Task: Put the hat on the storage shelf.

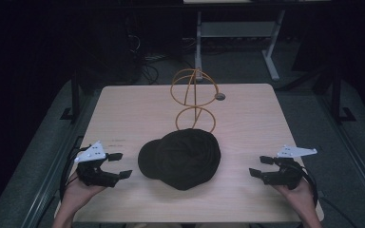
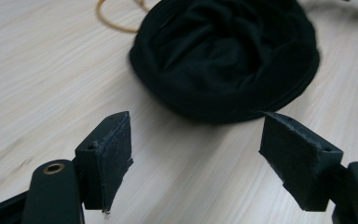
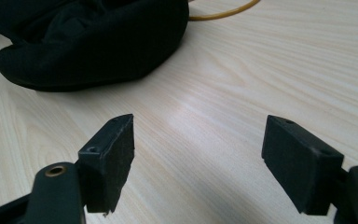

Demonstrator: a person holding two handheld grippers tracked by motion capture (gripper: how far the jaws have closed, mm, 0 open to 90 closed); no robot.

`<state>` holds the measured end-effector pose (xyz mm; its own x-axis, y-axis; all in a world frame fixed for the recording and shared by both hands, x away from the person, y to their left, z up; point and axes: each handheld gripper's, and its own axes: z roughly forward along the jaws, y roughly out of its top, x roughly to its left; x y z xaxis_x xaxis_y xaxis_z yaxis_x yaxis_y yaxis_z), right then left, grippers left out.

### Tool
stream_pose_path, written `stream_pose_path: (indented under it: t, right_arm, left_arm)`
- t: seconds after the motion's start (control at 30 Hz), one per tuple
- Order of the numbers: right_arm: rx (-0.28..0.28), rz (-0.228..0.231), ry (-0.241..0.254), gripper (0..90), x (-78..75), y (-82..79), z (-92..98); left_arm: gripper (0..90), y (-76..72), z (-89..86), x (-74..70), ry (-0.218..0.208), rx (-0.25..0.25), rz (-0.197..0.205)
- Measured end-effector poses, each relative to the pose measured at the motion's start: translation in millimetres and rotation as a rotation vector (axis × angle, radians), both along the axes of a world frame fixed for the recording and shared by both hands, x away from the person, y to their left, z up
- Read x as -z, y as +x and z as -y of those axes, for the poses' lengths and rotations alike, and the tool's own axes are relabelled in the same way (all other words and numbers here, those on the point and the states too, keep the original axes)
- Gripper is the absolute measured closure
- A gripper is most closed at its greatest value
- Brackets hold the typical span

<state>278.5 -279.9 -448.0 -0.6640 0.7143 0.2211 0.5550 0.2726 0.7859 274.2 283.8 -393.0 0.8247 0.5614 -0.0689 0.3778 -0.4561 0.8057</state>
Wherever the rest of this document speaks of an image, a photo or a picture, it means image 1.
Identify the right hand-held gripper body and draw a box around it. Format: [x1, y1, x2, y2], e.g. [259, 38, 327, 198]
[260, 144, 318, 191]

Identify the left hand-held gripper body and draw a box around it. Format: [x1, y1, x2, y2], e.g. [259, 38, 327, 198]
[74, 141, 122, 188]

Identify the person's right hand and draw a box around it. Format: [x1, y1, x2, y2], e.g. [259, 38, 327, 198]
[272, 180, 317, 217]

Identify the person's left hand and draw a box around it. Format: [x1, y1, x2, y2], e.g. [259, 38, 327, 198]
[64, 172, 107, 213]

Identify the black metal stand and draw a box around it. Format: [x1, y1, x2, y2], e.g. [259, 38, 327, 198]
[330, 67, 357, 124]
[59, 70, 81, 122]

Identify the black cap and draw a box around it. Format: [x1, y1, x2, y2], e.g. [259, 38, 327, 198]
[137, 127, 222, 191]

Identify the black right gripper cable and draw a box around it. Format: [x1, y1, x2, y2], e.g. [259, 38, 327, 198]
[293, 160, 319, 207]

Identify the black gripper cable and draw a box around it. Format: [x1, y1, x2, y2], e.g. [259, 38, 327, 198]
[293, 160, 319, 207]
[59, 144, 91, 203]

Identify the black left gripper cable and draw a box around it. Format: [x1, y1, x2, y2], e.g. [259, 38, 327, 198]
[59, 144, 91, 203]

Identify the grey metal rail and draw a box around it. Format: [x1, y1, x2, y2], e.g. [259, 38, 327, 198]
[20, 91, 104, 228]
[315, 93, 365, 221]

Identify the golden wire hat stand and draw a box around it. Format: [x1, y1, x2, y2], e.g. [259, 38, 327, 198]
[169, 67, 220, 134]

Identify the tangle of floor cables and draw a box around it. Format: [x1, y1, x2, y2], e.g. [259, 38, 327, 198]
[125, 15, 198, 86]

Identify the white metal desk frame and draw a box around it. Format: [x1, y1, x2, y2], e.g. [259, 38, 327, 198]
[193, 9, 287, 82]

